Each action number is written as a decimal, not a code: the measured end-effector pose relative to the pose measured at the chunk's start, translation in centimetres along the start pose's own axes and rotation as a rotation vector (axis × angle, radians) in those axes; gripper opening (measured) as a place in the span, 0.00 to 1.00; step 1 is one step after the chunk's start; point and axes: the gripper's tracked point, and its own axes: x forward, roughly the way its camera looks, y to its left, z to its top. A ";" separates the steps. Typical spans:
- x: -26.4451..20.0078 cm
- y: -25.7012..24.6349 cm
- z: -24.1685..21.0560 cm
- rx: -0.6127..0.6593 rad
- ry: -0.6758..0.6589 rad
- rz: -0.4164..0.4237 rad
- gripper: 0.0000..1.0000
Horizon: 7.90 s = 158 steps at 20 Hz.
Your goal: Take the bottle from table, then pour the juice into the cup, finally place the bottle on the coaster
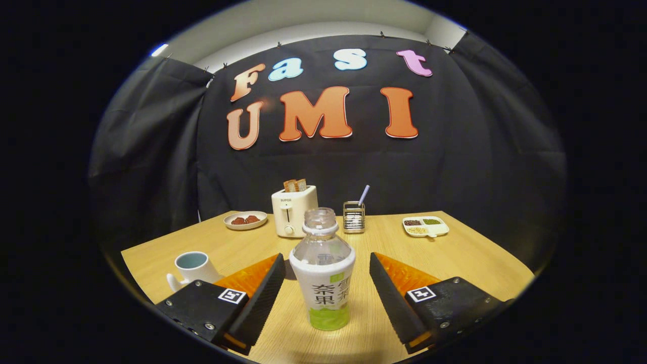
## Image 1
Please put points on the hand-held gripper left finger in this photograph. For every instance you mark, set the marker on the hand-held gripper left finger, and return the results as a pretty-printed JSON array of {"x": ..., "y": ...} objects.
[{"x": 263, "y": 303}]

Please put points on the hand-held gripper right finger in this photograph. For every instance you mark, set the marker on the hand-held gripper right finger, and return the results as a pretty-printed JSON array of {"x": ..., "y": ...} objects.
[{"x": 391, "y": 303}]

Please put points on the dark brown round coaster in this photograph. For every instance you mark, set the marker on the dark brown round coaster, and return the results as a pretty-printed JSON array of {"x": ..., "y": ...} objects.
[{"x": 289, "y": 270}]

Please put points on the clear juice bottle white label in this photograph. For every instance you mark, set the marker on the clear juice bottle white label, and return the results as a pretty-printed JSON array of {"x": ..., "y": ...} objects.
[{"x": 323, "y": 283}]

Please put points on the white cup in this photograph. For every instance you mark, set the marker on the white cup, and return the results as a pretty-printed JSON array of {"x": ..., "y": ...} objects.
[{"x": 197, "y": 270}]

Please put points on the wooden table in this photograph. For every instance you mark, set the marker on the wooden table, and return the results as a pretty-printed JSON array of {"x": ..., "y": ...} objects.
[{"x": 455, "y": 263}]

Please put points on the small white plate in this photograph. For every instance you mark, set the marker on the small white plate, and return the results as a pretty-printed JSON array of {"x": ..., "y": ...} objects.
[{"x": 245, "y": 226}]

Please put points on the white divided snack tray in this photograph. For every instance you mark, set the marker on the white divided snack tray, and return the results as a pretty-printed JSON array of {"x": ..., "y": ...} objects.
[{"x": 427, "y": 227}]

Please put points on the brown food piece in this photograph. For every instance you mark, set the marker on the brown food piece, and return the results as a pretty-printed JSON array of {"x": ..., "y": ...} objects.
[
  {"x": 252, "y": 219},
  {"x": 238, "y": 221}
]

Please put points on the cream toaster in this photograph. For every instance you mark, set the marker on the cream toaster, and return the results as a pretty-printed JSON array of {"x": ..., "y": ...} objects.
[{"x": 295, "y": 212}]

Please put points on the striped straw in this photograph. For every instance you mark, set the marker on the striped straw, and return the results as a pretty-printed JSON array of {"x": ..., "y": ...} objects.
[{"x": 364, "y": 194}]

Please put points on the toast slice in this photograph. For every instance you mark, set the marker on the toast slice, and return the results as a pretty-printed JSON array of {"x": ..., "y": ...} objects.
[
  {"x": 289, "y": 186},
  {"x": 301, "y": 184}
]

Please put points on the black backdrop cloth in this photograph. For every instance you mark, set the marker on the black backdrop cloth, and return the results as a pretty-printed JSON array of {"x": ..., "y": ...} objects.
[{"x": 480, "y": 151}]

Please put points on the narrow ceiling strip light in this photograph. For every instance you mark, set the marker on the narrow ceiling strip light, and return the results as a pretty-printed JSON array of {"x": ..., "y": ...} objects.
[{"x": 159, "y": 50}]

